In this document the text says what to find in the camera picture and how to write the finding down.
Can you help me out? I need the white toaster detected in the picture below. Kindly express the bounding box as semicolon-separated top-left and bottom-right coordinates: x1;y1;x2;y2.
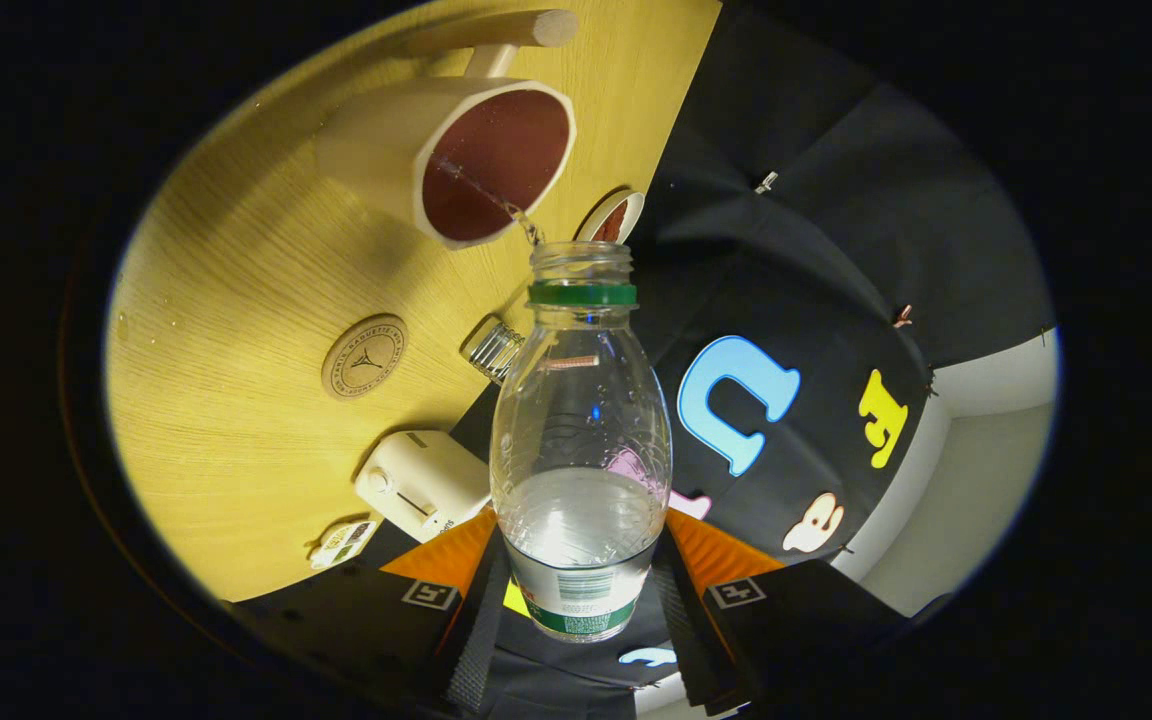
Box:
354;430;493;544

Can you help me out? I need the cream cup with wooden handle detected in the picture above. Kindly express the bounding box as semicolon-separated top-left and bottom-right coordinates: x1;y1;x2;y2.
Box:
314;10;580;250

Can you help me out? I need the small white plate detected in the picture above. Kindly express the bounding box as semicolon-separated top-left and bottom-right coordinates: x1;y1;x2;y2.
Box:
574;189;646;245

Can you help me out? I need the clear plastic juice bottle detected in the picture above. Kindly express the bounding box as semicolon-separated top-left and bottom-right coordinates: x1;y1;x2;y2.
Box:
489;241;674;644

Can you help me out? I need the round wooden coaster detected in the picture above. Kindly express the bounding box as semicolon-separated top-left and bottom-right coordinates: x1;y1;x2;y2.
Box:
321;313;410;402

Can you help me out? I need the clear glass jar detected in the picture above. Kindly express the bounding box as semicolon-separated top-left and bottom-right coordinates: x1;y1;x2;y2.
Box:
460;318;527;387

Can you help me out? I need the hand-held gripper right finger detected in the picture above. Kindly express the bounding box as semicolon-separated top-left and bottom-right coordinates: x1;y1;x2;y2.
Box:
650;507;914;714

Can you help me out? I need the wooden table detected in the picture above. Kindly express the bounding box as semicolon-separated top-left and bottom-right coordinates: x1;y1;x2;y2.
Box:
104;0;723;606

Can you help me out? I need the white divided grain dish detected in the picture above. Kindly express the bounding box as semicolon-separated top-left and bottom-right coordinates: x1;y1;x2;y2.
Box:
309;516;380;572

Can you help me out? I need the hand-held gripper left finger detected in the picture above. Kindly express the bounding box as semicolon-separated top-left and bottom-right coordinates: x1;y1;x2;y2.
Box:
224;507;511;714

